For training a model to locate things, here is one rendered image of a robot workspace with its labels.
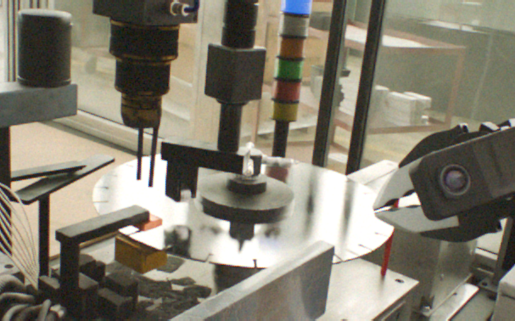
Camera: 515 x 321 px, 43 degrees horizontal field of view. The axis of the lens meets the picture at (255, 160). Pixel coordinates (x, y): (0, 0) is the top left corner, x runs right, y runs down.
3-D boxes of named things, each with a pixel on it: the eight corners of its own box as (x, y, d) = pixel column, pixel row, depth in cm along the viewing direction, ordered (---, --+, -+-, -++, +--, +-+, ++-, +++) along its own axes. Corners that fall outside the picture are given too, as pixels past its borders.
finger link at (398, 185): (405, 203, 64) (488, 177, 57) (366, 214, 60) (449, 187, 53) (395, 172, 64) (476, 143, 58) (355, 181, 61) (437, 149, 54)
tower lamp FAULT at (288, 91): (282, 92, 104) (283, 74, 103) (305, 99, 101) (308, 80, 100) (265, 96, 100) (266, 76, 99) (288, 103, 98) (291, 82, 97)
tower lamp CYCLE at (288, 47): (286, 53, 102) (288, 32, 101) (310, 58, 99) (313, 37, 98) (269, 54, 98) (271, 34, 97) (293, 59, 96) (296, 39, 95)
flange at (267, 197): (181, 182, 76) (183, 161, 75) (269, 177, 81) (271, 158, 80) (215, 221, 67) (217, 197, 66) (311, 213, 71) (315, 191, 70)
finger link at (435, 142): (420, 199, 58) (507, 171, 51) (407, 202, 56) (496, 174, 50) (403, 148, 58) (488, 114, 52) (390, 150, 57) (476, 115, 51)
